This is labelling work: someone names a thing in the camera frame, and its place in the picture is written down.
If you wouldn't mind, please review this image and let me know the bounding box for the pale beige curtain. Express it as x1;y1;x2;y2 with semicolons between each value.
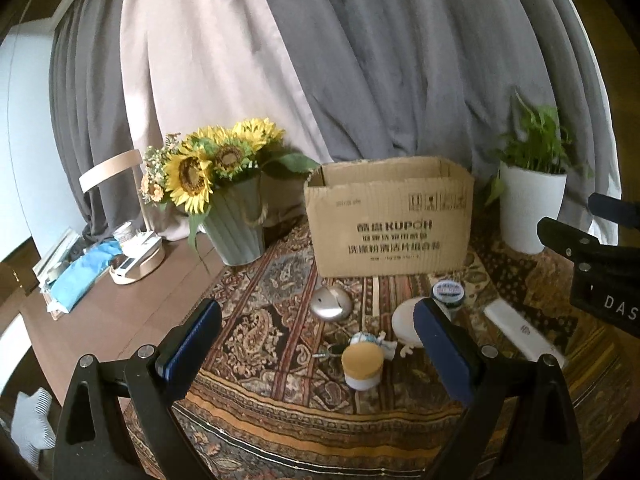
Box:
120;0;331;243

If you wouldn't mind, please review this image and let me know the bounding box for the grey curtain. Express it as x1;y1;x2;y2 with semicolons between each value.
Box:
47;0;623;261

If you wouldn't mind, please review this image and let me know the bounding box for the brown cardboard box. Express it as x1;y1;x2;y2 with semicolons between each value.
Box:
303;156;475;278

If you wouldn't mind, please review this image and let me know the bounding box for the light wooden chair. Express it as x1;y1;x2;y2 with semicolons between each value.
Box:
79;149;146;221

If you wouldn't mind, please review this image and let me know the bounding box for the patterned paisley tablecloth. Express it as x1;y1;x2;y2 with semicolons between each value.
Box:
122;210;631;480

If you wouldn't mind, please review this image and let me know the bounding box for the small masked doll keychain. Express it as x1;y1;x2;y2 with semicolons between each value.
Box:
315;331;398;361

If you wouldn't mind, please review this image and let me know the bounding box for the small round blue-label tin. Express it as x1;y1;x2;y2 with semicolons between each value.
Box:
431;280;466;318

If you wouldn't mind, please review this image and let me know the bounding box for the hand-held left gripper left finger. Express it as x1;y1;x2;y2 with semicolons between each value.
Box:
52;298;223;480

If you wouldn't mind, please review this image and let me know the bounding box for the long white box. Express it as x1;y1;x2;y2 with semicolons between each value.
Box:
482;297;568;368

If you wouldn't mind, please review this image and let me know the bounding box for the white plant pot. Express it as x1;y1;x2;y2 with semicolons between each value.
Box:
499;160;568;255

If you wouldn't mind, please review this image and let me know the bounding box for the green ribbed vase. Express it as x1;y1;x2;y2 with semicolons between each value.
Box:
202;175;268;266

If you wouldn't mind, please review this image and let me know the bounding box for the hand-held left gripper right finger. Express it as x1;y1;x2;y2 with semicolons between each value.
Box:
412;297;583;480

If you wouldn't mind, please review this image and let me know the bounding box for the white egg-shaped figure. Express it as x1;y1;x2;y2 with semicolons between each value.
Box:
391;297;441;358

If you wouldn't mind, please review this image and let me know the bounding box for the artificial sunflower bouquet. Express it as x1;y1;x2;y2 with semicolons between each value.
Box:
140;119;320;256

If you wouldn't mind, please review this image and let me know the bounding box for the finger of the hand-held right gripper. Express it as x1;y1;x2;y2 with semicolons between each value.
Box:
537;217;598;262
589;192;623;227

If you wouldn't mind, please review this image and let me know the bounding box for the silver round gadget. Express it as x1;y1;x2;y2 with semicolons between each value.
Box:
310;286;352;321

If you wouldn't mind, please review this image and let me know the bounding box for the blue cloth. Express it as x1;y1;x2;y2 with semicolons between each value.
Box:
50;240;123;311

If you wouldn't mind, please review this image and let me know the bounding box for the white round device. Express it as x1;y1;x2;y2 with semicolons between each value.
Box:
109;232;166;286

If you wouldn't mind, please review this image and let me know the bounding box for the white striped cloth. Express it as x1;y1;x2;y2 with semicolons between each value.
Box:
10;387;56;461

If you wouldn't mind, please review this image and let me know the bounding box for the small glass jar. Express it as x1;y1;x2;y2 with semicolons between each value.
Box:
112;221;138;246

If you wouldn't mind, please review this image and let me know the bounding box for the white jar with wooden lid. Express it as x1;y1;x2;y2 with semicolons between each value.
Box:
341;345;385;391

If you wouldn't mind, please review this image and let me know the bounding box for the green potted plant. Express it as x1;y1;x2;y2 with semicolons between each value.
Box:
482;90;596;206

